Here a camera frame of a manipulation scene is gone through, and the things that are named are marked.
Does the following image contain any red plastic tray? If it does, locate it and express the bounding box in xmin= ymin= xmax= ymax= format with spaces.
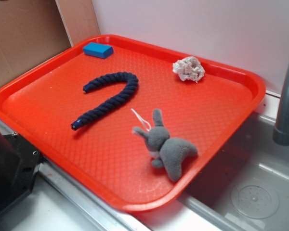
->
xmin=0 ymin=35 xmax=265 ymax=213

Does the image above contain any grey plush bunny toy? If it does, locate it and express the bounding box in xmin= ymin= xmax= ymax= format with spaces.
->
xmin=132 ymin=109 xmax=198 ymax=182

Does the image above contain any crumpled white paper ball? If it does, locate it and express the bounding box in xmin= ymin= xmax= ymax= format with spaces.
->
xmin=172 ymin=56 xmax=205 ymax=83

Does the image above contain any blue rectangular block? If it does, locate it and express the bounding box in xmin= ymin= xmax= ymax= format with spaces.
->
xmin=82 ymin=42 xmax=114 ymax=59

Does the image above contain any grey toy sink basin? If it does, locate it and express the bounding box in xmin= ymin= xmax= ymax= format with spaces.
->
xmin=137 ymin=111 xmax=289 ymax=231

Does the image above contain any brown cardboard panel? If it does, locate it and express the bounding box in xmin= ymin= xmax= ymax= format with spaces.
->
xmin=0 ymin=0 xmax=100 ymax=87

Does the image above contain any dark blue twisted rope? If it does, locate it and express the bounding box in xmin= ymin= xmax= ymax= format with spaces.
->
xmin=70 ymin=72 xmax=139 ymax=131

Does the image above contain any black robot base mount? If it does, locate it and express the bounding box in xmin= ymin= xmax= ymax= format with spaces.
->
xmin=0 ymin=132 xmax=41 ymax=216

